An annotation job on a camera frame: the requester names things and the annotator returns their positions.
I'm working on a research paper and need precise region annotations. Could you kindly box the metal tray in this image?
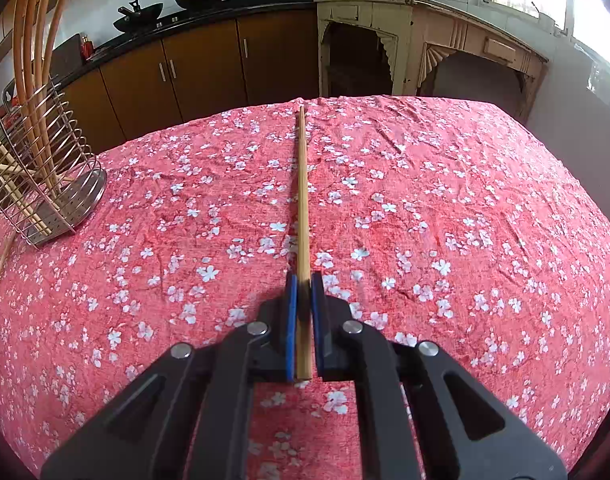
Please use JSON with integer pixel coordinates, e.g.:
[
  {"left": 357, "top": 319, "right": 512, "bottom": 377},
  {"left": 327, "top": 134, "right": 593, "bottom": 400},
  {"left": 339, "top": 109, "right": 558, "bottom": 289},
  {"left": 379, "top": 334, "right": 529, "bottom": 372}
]
[{"left": 2, "top": 32, "right": 83, "bottom": 111}]

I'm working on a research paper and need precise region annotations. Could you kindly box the brown kitchen base cabinet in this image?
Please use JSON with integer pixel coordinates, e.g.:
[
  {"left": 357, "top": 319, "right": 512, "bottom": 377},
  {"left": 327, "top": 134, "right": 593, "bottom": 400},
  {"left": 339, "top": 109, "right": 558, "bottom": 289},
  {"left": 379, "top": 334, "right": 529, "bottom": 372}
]
[{"left": 0, "top": 0, "right": 320, "bottom": 221}]

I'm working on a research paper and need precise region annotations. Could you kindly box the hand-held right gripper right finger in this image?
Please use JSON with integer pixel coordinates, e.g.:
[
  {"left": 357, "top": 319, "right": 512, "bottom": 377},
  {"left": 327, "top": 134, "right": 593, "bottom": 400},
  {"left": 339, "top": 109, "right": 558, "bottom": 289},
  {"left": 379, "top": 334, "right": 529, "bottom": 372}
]
[{"left": 311, "top": 272, "right": 568, "bottom": 480}]

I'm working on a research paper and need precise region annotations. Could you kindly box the thick straight wooden chopstick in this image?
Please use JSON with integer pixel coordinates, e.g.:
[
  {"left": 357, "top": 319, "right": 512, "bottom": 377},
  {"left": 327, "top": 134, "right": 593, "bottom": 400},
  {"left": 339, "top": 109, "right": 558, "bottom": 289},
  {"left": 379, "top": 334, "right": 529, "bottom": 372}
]
[{"left": 295, "top": 105, "right": 314, "bottom": 381}]

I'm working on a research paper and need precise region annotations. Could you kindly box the light wooden chopstick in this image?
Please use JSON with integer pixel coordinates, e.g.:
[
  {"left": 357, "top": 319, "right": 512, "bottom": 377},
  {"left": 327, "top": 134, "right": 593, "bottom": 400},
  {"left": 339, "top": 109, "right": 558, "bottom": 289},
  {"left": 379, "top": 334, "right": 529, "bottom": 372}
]
[
  {"left": 0, "top": 234, "right": 16, "bottom": 311},
  {"left": 44, "top": 0, "right": 86, "bottom": 198},
  {"left": 25, "top": 0, "right": 56, "bottom": 188},
  {"left": 0, "top": 122, "right": 53, "bottom": 236},
  {"left": 35, "top": 0, "right": 63, "bottom": 191},
  {"left": 13, "top": 0, "right": 48, "bottom": 181}
]

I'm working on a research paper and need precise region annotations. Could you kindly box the pink floral tablecloth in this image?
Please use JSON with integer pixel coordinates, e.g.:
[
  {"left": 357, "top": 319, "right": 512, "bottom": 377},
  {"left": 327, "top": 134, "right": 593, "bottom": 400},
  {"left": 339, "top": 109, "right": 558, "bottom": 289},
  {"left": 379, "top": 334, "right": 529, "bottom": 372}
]
[{"left": 0, "top": 94, "right": 610, "bottom": 480}]

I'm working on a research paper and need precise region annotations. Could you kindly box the steel wire utensil holder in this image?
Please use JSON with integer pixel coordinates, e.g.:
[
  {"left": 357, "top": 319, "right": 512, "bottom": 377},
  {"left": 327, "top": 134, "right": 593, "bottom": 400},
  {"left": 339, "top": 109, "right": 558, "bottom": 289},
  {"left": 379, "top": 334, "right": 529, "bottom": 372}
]
[{"left": 0, "top": 75, "right": 108, "bottom": 247}]

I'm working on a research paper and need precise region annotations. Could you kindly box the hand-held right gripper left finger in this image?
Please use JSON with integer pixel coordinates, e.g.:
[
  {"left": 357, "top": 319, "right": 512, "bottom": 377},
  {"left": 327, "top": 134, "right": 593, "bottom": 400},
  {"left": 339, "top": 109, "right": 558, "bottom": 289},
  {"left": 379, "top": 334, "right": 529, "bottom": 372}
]
[{"left": 40, "top": 273, "right": 298, "bottom": 480}]

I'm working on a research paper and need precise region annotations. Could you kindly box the cream wooden console table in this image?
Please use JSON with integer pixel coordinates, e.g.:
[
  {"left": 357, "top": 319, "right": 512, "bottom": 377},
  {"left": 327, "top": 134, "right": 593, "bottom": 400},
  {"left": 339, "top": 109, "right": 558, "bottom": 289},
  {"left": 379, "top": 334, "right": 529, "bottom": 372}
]
[{"left": 315, "top": 0, "right": 550, "bottom": 123}]

